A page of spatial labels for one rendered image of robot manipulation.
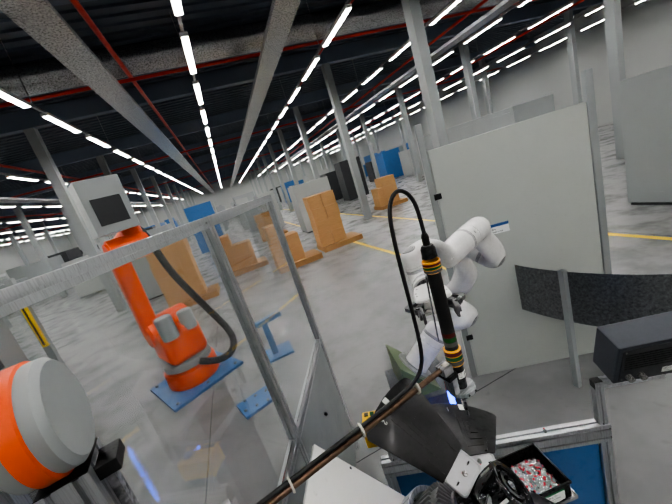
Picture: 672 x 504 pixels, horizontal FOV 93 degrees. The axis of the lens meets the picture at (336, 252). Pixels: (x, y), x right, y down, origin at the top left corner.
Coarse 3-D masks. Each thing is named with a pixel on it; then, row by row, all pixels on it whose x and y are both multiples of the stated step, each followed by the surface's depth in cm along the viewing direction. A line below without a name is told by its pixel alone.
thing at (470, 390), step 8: (440, 368) 79; (448, 368) 78; (440, 376) 80; (448, 376) 78; (456, 376) 79; (448, 384) 81; (456, 384) 80; (472, 384) 82; (456, 392) 80; (464, 392) 80; (472, 392) 80
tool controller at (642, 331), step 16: (640, 320) 114; (656, 320) 112; (608, 336) 113; (624, 336) 111; (640, 336) 109; (656, 336) 107; (608, 352) 114; (624, 352) 108; (640, 352) 108; (656, 352) 108; (608, 368) 117; (624, 368) 112; (640, 368) 112; (656, 368) 112
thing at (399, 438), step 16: (400, 384) 95; (416, 400) 92; (400, 416) 88; (416, 416) 88; (432, 416) 89; (368, 432) 84; (384, 432) 85; (400, 432) 85; (416, 432) 86; (432, 432) 86; (448, 432) 87; (384, 448) 82; (400, 448) 83; (416, 448) 84; (432, 448) 84; (448, 448) 84; (416, 464) 82; (432, 464) 82; (448, 464) 82
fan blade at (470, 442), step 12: (444, 408) 112; (456, 408) 112; (468, 408) 112; (444, 420) 107; (456, 420) 106; (468, 420) 106; (480, 420) 106; (492, 420) 106; (456, 432) 102; (468, 432) 100; (480, 432) 100; (492, 432) 100; (468, 444) 96; (480, 444) 95; (492, 444) 95
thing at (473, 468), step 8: (464, 456) 84; (456, 464) 83; (464, 464) 83; (472, 464) 83; (456, 472) 82; (472, 472) 82; (448, 480) 81; (456, 480) 81; (464, 480) 81; (472, 480) 81; (456, 488) 80; (464, 488) 80; (464, 496) 79
